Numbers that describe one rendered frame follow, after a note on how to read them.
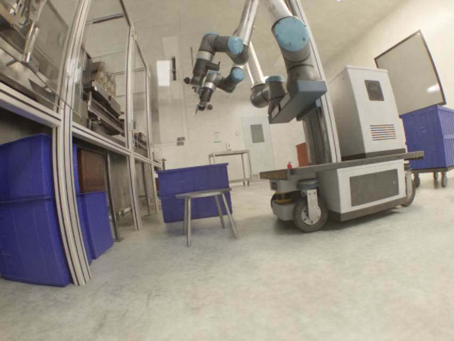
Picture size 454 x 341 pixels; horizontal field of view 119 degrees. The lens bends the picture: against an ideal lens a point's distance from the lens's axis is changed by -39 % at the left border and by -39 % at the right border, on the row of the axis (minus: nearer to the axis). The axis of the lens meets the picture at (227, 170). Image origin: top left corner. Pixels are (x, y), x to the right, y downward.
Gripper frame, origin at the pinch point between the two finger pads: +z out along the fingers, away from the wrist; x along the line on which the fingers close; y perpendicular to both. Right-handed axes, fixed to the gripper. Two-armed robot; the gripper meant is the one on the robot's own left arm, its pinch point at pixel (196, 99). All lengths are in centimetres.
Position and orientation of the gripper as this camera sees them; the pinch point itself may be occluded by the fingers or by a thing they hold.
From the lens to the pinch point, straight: 113.0
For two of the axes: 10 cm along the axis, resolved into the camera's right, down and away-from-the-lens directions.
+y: -9.5, -2.8, 0.9
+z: -2.7, 9.5, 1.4
